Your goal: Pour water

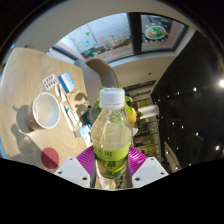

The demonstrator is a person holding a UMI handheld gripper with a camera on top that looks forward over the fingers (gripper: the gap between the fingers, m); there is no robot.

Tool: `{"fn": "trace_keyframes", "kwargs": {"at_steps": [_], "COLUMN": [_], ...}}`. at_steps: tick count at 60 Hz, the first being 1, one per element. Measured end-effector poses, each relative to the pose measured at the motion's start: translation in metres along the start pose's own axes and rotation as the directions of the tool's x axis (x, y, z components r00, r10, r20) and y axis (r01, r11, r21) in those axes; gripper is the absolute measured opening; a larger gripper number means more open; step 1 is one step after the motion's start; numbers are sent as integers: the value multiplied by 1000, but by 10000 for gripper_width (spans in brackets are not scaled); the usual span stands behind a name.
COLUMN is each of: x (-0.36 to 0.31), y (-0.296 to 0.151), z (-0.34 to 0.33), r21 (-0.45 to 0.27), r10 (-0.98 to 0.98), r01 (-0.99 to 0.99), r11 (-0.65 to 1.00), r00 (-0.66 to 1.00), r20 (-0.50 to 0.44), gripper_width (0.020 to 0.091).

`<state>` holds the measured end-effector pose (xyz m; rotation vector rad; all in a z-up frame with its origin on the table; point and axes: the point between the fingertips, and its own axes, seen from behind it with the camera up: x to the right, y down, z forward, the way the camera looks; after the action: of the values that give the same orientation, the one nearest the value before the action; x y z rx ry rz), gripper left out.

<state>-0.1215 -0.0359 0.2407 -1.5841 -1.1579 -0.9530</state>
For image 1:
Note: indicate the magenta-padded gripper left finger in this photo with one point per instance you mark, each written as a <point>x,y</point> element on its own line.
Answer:
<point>85,160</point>

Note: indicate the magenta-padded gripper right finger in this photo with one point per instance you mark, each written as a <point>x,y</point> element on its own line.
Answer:
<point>137,160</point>

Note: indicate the green-labelled clear drink bottle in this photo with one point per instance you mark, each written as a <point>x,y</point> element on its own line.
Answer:
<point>111,140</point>

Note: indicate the small blue and white box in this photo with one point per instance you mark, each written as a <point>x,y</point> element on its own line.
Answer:
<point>82,131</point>

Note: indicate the flat round red coaster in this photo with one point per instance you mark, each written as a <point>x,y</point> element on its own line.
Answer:
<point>50,158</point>

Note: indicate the person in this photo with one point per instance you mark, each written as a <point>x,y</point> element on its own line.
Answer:
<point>132,117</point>

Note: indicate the white round pillar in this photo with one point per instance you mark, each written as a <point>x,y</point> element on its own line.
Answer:
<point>148,111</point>

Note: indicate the brown paper cup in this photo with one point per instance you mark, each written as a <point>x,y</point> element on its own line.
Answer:
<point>45,111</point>

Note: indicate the blue and white flat box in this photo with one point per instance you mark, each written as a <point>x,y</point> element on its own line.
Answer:
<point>67,82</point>

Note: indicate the red and white blister pack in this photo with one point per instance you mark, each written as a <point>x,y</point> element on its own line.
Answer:
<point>50,81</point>

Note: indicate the group of ceiling lights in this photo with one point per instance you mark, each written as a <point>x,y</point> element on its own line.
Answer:
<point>222,83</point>

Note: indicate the dark-framed decorated window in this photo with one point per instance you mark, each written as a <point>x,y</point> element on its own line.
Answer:
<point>100,36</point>

